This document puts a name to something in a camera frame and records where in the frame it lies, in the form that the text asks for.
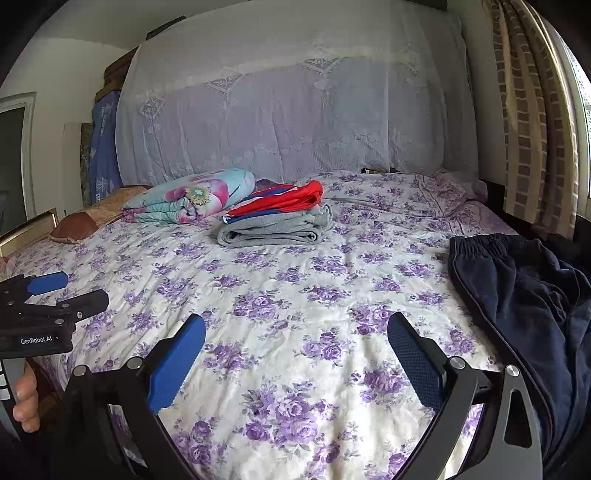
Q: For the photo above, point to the blue printed cloth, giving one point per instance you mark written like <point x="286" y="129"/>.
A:
<point x="104" y="147"/>

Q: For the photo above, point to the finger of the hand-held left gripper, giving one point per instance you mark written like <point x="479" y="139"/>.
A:
<point x="46" y="282"/>
<point x="85" y="302"/>

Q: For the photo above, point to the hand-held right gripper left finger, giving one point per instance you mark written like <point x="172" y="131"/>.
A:
<point x="180" y="360"/>

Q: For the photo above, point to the white framed window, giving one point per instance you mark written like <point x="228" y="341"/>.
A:
<point x="14" y="152"/>

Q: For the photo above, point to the brown pillow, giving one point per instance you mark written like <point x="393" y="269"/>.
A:
<point x="78" y="224"/>

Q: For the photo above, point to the brown cardboard box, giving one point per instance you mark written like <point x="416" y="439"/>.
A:
<point x="115" y="74"/>

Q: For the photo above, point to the golden bed headboard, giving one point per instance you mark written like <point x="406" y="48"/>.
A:
<point x="27" y="233"/>

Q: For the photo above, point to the white lace cover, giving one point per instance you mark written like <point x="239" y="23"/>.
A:
<point x="277" y="92"/>

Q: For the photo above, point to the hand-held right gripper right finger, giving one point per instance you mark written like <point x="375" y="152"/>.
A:
<point x="411" y="355"/>

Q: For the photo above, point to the beige grey checked curtain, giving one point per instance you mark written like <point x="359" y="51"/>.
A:
<point x="531" y="115"/>

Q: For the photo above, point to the teal pink floral quilt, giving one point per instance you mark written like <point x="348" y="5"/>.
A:
<point x="203" y="194"/>

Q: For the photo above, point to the person's left hand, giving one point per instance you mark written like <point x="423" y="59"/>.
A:
<point x="25" y="397"/>

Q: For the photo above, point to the navy pants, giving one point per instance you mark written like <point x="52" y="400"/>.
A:
<point x="521" y="295"/>

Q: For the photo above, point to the purple floral pillow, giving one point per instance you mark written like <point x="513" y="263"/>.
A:
<point x="452" y="189"/>

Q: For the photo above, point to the grey pants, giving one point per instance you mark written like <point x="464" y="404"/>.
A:
<point x="277" y="233"/>

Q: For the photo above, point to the dark floral panel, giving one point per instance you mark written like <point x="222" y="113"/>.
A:
<point x="86" y="161"/>

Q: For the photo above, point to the white leaning board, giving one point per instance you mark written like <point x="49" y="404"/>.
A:
<point x="71" y="161"/>

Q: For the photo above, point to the red blue white pants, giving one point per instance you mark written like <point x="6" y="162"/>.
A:
<point x="286" y="201"/>

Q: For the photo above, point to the bright curtained window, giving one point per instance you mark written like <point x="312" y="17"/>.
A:
<point x="582" y="138"/>

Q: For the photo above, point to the bed with purple floral sheet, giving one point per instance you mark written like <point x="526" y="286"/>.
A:
<point x="277" y="300"/>

